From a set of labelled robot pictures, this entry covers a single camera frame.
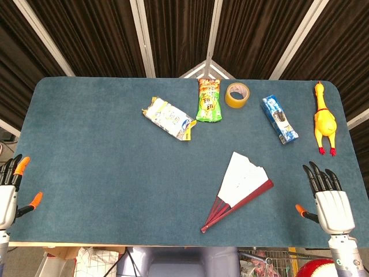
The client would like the white metal frame bar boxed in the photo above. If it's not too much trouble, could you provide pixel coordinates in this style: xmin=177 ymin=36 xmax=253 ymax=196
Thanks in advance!
xmin=0 ymin=118 xmax=21 ymax=137
xmin=347 ymin=108 xmax=369 ymax=130

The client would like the blue felt table mat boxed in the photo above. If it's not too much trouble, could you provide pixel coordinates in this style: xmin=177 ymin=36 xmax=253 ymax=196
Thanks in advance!
xmin=7 ymin=76 xmax=369 ymax=249

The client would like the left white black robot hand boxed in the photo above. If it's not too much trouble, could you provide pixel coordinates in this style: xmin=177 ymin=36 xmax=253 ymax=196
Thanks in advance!
xmin=0 ymin=154 xmax=44 ymax=231

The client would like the red ribbed paper folding fan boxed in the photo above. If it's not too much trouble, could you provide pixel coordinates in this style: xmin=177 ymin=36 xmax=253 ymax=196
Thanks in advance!
xmin=200 ymin=151 xmax=274 ymax=234

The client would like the white yellow snack packet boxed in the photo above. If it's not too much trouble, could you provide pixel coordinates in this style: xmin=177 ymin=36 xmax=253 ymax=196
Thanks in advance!
xmin=141 ymin=96 xmax=198 ymax=142

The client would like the green orange snack packet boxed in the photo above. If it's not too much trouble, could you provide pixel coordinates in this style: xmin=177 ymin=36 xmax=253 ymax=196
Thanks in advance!
xmin=195 ymin=78 xmax=224 ymax=123

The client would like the white checked bag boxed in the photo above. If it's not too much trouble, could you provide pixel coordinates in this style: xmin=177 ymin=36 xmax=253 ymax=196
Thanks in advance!
xmin=75 ymin=246 xmax=119 ymax=277

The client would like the yellow packing tape roll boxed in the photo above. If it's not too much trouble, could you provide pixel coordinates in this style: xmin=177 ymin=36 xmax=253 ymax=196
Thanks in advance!
xmin=224 ymin=82 xmax=251 ymax=110

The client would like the white metal frame post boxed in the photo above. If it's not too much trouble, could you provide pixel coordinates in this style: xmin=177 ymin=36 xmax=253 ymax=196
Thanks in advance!
xmin=269 ymin=0 xmax=330 ymax=81
xmin=13 ymin=0 xmax=76 ymax=77
xmin=205 ymin=0 xmax=224 ymax=63
xmin=129 ymin=0 xmax=157 ymax=78

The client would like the wire metal basket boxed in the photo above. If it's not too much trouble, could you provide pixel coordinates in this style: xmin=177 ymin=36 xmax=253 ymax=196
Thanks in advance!
xmin=238 ymin=247 xmax=300 ymax=277

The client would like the blue cookie box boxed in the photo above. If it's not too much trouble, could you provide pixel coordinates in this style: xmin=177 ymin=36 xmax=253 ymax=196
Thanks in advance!
xmin=261 ymin=95 xmax=299 ymax=145

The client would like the grey robot torso base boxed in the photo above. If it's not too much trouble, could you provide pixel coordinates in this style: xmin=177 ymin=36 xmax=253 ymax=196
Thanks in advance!
xmin=116 ymin=246 xmax=240 ymax=277

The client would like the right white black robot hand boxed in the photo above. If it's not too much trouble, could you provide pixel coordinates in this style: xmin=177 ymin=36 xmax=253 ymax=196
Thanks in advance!
xmin=295 ymin=160 xmax=356 ymax=235

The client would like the yellow rubber chicken toy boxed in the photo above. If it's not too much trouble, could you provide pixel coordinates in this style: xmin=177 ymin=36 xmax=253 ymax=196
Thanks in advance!
xmin=313 ymin=81 xmax=338 ymax=157

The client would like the white triangular frame bracket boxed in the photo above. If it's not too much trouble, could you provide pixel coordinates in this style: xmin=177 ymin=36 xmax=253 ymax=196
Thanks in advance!
xmin=178 ymin=59 xmax=235 ymax=80

